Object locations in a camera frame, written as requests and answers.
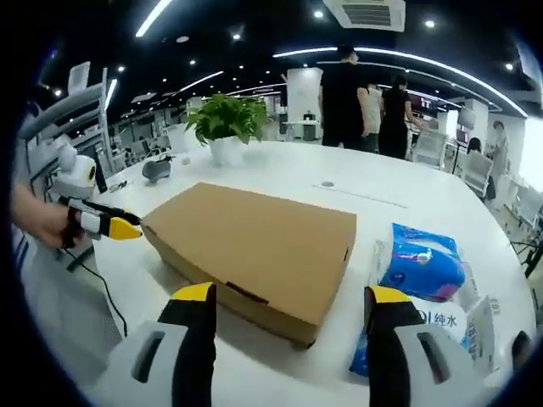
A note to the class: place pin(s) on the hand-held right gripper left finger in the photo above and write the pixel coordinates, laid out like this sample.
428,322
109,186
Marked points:
191,352

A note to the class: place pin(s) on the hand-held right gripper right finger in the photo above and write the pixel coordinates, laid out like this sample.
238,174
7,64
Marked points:
388,356

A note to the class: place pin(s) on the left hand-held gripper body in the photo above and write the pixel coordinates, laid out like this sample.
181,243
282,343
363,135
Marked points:
76,176

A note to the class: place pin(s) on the white blue wet wipes pack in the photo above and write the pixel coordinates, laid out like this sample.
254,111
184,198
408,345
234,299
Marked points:
441,318

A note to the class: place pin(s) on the small white carton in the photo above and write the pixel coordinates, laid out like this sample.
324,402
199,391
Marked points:
481,335

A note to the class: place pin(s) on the blue soft tissue pack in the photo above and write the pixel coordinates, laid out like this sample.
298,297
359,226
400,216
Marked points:
424,263

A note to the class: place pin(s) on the brown cardboard shoe box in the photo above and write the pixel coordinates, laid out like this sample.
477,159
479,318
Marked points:
254,241

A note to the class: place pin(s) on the person's left hand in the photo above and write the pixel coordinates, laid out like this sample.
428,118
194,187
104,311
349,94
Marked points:
55,224

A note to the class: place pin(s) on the black upright device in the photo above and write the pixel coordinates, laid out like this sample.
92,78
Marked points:
100,174

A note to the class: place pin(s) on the grey curved holder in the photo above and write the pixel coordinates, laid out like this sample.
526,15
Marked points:
156,169

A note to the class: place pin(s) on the white blue-edged board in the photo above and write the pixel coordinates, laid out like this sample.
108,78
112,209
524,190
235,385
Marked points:
21,250

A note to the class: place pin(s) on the green potted plant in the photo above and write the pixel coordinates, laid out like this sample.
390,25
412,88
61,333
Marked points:
225,118

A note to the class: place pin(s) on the black tripod stand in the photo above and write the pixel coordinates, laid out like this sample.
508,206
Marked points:
530,254

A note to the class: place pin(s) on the long ceiling light strip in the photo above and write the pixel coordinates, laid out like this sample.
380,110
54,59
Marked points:
150,17

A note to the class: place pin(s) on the white office chair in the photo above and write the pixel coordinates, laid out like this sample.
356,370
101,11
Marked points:
477,171
430,148

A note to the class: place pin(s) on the white pillar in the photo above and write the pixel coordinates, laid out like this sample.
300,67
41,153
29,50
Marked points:
303,102

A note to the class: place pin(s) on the thin ceiling light strip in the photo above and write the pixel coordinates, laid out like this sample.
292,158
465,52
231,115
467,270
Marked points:
445,70

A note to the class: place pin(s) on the ceiling air conditioner vent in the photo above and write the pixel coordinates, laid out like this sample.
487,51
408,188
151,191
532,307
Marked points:
367,12

